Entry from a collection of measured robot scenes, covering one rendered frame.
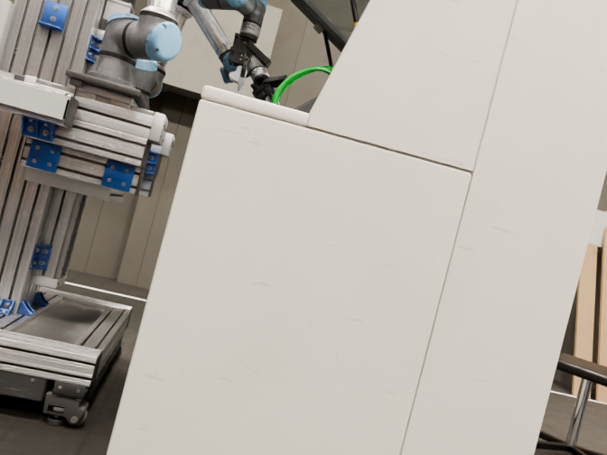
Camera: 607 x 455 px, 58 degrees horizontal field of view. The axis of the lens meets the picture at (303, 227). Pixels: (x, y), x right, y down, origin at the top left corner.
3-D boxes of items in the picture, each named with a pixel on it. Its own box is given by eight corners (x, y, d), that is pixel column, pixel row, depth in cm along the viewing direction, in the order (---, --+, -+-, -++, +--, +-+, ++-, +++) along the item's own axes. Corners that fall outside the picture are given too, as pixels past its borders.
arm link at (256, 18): (244, -8, 210) (256, 3, 218) (236, 20, 210) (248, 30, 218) (260, -8, 206) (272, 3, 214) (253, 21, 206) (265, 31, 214)
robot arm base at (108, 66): (80, 74, 170) (88, 43, 170) (90, 85, 184) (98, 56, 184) (130, 88, 172) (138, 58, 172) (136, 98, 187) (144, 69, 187)
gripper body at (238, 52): (228, 66, 216) (236, 36, 216) (249, 72, 216) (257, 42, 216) (227, 60, 208) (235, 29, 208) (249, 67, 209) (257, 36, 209)
